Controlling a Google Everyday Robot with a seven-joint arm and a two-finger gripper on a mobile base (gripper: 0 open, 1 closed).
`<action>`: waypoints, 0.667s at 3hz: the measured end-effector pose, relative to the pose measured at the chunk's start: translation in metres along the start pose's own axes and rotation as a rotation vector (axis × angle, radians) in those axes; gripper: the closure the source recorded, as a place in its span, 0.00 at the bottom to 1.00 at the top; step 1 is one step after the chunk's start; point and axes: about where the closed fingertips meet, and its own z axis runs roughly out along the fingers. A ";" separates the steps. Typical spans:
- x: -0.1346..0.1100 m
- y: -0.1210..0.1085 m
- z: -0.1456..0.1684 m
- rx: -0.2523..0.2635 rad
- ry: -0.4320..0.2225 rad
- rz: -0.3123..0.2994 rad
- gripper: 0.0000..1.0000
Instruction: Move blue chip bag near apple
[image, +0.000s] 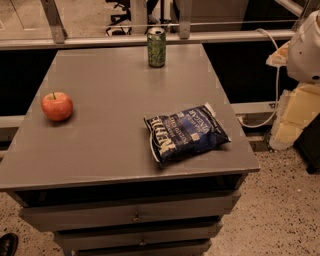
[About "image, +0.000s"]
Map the blue Kettle chip bag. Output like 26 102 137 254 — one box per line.
144 103 230 164

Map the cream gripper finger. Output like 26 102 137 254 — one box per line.
266 44 288 67
269 83 320 150

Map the green soda can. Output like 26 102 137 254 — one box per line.
147 27 166 68

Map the grey drawer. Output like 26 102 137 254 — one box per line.
20 190 241 232
54 221 223 250
76 239 211 256

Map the white cable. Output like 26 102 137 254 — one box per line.
237 28 281 129

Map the red apple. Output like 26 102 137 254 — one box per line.
41 92 73 122

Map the top grey drawer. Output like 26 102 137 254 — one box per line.
20 190 241 232

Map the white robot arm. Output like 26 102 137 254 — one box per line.
266 10 320 150

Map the metal window railing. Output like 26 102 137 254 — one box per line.
0 0 320 51

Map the black office chair base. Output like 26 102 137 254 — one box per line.
105 0 161 37

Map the middle grey drawer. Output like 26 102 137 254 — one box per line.
54 221 223 250

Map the bottom grey drawer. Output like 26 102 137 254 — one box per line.
76 239 211 256

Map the grey drawer cabinet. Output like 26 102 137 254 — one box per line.
0 44 261 256

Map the black shoe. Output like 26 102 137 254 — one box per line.
0 233 18 256

